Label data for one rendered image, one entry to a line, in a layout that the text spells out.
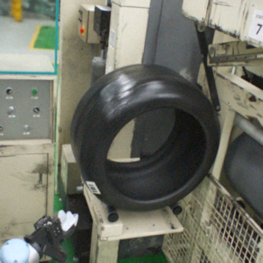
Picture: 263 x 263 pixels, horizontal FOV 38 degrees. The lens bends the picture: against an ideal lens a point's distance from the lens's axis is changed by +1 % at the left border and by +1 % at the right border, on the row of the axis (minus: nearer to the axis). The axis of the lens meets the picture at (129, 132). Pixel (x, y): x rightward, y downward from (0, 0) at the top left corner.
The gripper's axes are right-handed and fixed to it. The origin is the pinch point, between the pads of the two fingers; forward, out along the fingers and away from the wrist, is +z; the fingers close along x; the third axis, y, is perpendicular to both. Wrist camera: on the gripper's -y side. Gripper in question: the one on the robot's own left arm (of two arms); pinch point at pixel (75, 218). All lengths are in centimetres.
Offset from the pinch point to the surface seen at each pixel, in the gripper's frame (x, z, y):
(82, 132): -1.0, 15.2, 26.2
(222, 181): -2, 116, -55
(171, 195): -18.4, 34.6, -10.9
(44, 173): 66, 43, -12
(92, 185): -0.4, 12.2, 6.0
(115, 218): -0.8, 18.0, -12.8
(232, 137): -12, 120, -27
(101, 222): 4.8, 15.7, -14.3
